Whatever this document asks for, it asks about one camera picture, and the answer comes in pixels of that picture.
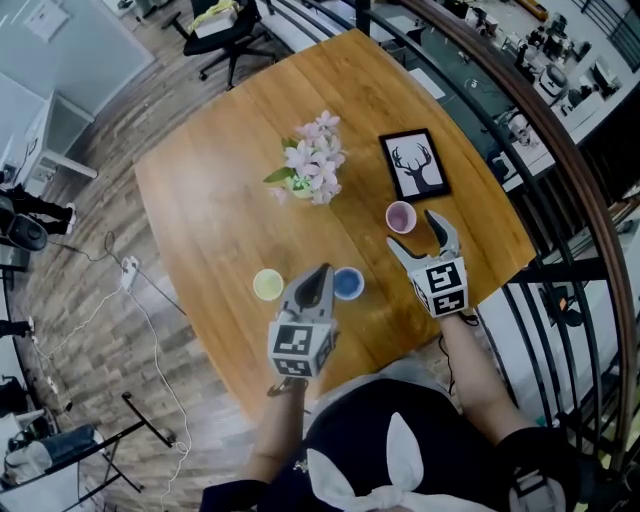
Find white desk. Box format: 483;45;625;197
14;89;99;196

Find white floor cable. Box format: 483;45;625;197
29;287;194;512

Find black railing with wooden handrail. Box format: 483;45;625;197
259;0;640;471

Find pink flowers in white pot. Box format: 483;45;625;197
263;109;347;206

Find black round device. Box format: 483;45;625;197
0;197;49;251

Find red paper cup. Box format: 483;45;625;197
384;200;418;236

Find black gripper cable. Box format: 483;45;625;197
438;308;481;396

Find blue paper cup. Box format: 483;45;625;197
333;266;365;301

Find white bow cloth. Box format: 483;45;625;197
305;410;496;512

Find yellow paper cup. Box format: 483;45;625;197
252;268;285;302

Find grey strap buckle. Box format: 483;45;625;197
507;467;569;512

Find white power strip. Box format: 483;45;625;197
119;255;140;291

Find white box with yellow cloth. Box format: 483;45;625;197
192;0;239;39

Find person's left forearm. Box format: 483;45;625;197
244;377;309;486

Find person's dark top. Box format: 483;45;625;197
199;377;606;512

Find black framed deer picture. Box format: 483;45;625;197
378;127;453;203

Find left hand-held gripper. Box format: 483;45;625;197
268;263;336;380

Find black frame glass desk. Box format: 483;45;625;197
0;392;176;507

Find person's right forearm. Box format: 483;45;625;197
439;312;534;446

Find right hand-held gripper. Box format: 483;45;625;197
386;209;469;318

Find dark gripper strap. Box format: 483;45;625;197
266;378;307;399

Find black office chair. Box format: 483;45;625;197
162;0;279;91

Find black floor cable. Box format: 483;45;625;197
49;230;189;319

